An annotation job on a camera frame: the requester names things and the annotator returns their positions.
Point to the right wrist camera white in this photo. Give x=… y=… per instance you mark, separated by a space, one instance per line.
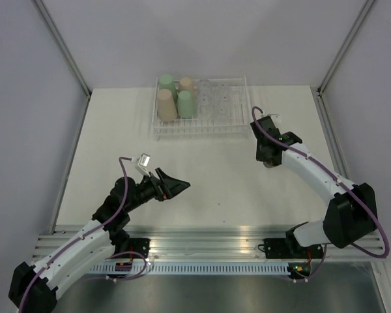
x=276 y=118

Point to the green cup rear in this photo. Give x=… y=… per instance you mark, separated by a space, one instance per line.
x=166 y=81

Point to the aluminium frame post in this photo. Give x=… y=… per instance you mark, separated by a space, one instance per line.
x=346 y=44
x=58 y=39

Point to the green cup front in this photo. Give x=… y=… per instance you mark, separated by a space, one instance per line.
x=185 y=104

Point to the aluminium mounting rail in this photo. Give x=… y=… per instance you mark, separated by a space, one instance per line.
x=209 y=243

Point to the left aluminium frame post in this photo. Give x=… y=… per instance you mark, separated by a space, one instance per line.
x=58 y=39

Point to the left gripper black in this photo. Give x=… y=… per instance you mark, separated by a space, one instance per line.
x=174 y=186

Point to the beige cup front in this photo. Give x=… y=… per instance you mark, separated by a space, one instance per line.
x=167 y=111

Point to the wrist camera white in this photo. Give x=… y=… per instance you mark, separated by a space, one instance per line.
x=276 y=118
x=141 y=162

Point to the right aluminium frame post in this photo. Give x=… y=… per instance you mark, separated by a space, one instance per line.
x=346 y=44

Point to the white slotted cable duct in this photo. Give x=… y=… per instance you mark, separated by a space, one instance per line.
x=197 y=268

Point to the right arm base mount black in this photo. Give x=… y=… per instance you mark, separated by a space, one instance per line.
x=277 y=249

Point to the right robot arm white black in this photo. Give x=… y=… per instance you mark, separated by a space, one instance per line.
x=350 y=208

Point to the beige cup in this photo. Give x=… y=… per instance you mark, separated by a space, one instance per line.
x=187 y=84
x=167 y=111

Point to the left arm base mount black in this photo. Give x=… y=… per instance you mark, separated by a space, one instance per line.
x=139 y=245

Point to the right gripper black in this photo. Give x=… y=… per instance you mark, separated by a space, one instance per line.
x=259 y=156

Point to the white wire dish rack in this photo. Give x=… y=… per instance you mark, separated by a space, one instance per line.
x=238 y=122

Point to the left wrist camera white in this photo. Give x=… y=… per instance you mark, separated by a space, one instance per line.
x=141 y=162

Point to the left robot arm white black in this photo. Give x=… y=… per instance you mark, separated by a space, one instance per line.
x=38 y=287

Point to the beige cup rear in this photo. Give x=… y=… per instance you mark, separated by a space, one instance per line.
x=187 y=84

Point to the green cup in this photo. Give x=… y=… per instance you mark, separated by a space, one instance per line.
x=185 y=104
x=166 y=81

